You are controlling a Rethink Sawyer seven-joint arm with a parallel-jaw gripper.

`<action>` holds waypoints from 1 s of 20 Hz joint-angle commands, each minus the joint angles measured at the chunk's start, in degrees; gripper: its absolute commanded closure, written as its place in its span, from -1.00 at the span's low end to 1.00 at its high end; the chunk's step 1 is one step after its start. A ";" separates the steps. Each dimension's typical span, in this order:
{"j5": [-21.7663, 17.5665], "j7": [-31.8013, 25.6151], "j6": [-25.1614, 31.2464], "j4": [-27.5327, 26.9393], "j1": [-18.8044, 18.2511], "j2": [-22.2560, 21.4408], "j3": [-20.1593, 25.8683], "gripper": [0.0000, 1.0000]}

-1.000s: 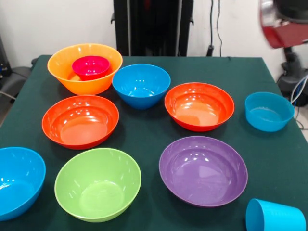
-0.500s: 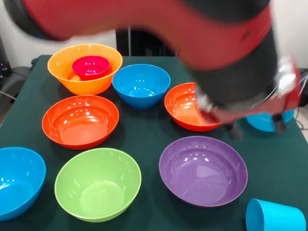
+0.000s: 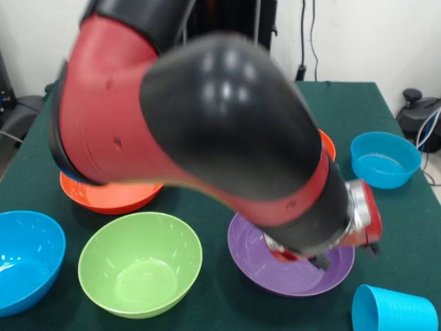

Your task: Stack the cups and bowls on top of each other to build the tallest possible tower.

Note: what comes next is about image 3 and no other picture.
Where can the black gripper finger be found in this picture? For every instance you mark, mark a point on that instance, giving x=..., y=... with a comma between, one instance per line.
x=321, y=262
x=373, y=249

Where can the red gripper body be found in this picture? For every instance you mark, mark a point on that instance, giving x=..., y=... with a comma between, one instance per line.
x=373, y=220

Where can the blue cup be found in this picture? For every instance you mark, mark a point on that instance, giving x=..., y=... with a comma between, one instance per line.
x=396, y=310

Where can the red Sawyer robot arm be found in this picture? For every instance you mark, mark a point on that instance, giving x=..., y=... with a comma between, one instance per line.
x=206, y=120

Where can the purple bowl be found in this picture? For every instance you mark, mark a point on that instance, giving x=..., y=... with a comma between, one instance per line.
x=275, y=276

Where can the low blue ridged bowl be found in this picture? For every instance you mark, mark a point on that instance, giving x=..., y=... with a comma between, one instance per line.
x=382, y=162

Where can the red-orange bowl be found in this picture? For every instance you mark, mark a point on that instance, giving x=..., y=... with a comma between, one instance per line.
x=113, y=200
x=329, y=146

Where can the dark green table cloth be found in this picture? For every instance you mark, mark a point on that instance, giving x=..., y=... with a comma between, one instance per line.
x=344, y=103

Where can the green bowl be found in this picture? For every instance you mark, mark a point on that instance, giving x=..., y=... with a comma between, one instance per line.
x=139, y=265

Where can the large blue bowl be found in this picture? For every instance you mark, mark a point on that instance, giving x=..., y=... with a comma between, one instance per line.
x=27, y=262

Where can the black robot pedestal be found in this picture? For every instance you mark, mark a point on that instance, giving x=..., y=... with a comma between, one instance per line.
x=265, y=24

